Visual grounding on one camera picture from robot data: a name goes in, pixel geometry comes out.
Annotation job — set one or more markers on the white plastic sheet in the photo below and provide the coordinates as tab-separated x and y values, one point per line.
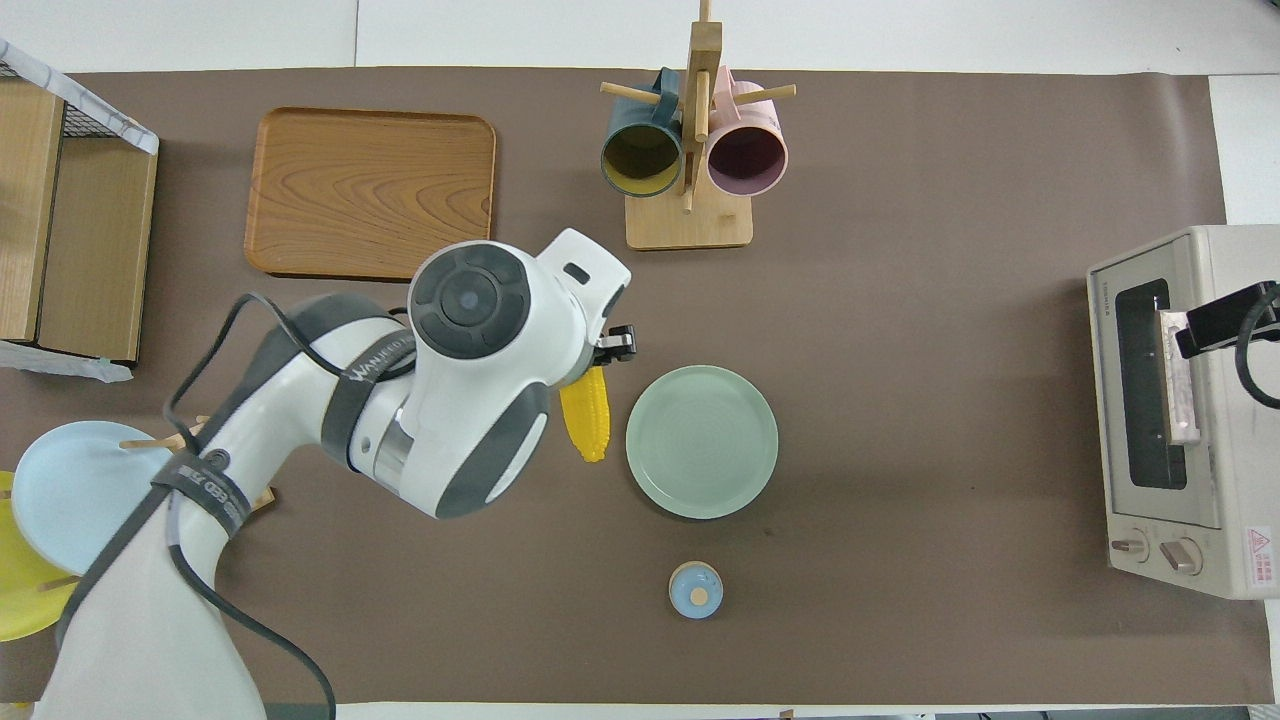
60	362

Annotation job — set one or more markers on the brown wooden tray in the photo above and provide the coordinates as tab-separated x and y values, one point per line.
330	190

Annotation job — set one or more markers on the light blue plate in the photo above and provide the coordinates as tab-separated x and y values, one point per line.
70	490

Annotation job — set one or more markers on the brown table mat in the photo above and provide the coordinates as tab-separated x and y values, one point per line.
900	400

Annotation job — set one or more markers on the wooden mug tree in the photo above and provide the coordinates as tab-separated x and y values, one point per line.
690	225

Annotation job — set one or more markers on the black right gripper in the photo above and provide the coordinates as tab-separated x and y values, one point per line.
1235	315

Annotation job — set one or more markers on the pale green plate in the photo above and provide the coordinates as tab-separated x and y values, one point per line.
700	440

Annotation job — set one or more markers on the dark blue mug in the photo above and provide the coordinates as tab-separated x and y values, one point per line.
640	160

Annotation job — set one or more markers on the pink mug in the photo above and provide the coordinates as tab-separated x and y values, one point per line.
747	160

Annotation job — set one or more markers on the yellow corn cob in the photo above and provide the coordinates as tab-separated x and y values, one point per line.
588	420

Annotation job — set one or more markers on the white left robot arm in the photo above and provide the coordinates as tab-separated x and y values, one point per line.
480	400

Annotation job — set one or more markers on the white toaster oven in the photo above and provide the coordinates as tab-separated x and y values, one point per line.
1230	480

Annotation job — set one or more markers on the wooden plate rack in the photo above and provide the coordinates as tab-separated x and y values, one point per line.
150	441

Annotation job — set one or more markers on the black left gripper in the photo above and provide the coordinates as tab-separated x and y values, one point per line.
618	345

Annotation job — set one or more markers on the yellow plate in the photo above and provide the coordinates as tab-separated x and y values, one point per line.
20	600

